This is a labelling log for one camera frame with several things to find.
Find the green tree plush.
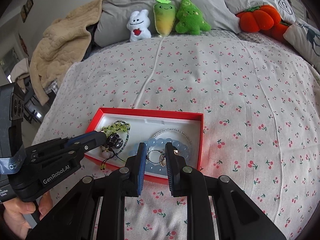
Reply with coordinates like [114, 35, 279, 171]
[175, 0, 211, 35]

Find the light blue bead bracelet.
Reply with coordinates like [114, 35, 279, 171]
[127, 138, 191, 178]

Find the multicolour seed bead necklace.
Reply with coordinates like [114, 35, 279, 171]
[109, 120, 132, 156]

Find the cherry print bed sheet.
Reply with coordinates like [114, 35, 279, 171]
[34, 36, 319, 239]

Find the white ghost plush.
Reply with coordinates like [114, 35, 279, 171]
[126, 9, 151, 42]

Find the person left hand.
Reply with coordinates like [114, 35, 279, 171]
[3, 191, 53, 239]

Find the yellow green radish plush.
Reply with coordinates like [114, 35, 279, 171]
[153, 0, 176, 37]

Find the silver chain bracelet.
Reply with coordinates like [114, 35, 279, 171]
[152, 127, 193, 147]

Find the orange pumpkin plush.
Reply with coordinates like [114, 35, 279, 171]
[236, 5, 290, 44]

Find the red jewelry box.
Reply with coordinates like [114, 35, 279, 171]
[86, 108, 204, 184]

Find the beige quilted blanket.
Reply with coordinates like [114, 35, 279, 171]
[29, 0, 103, 105]

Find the silver ring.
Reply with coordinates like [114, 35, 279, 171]
[146, 149, 166, 168]

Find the green bead bracelet black charm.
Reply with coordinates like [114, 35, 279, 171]
[100, 120, 131, 170]

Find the deer print pillow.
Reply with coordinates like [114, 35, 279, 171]
[283, 18, 319, 72]

